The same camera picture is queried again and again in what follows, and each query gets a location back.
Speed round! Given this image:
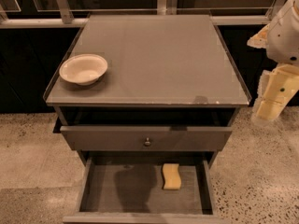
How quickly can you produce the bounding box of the metal window frame rail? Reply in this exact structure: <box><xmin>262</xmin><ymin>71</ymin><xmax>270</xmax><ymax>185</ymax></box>
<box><xmin>0</xmin><ymin>0</ymin><xmax>287</xmax><ymax>29</ymax></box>

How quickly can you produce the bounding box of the white paper bowl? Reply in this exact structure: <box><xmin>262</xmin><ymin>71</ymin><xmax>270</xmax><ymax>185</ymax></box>
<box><xmin>59</xmin><ymin>54</ymin><xmax>107</xmax><ymax>86</ymax></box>

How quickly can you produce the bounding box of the round metal drawer knob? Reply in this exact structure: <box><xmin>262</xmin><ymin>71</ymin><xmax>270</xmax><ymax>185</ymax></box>
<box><xmin>144</xmin><ymin>137</ymin><xmax>151</xmax><ymax>147</ymax></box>

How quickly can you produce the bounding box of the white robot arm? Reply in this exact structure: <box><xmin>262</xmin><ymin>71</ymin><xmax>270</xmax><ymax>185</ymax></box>
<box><xmin>247</xmin><ymin>0</ymin><xmax>299</xmax><ymax>125</ymax></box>

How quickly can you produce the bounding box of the grey open middle drawer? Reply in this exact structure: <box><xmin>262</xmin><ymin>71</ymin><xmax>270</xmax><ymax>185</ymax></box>
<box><xmin>63</xmin><ymin>156</ymin><xmax>230</xmax><ymax>224</ymax></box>

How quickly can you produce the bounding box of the grey upper drawer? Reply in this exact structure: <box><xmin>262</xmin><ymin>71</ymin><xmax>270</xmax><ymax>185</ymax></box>
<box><xmin>61</xmin><ymin>126</ymin><xmax>232</xmax><ymax>151</ymax></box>

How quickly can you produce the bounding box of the yellow wavy sponge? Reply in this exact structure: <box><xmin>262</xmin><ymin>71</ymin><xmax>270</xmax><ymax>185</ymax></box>
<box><xmin>162</xmin><ymin>163</ymin><xmax>181</xmax><ymax>190</ymax></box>

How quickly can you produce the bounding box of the grey cabinet with glass top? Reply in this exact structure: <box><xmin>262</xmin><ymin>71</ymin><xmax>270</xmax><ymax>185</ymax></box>
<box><xmin>45</xmin><ymin>15</ymin><xmax>250</xmax><ymax>162</ymax></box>

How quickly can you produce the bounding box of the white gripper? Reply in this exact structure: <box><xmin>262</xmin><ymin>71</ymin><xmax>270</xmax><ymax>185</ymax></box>
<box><xmin>247</xmin><ymin>3</ymin><xmax>299</xmax><ymax>124</ymax></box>

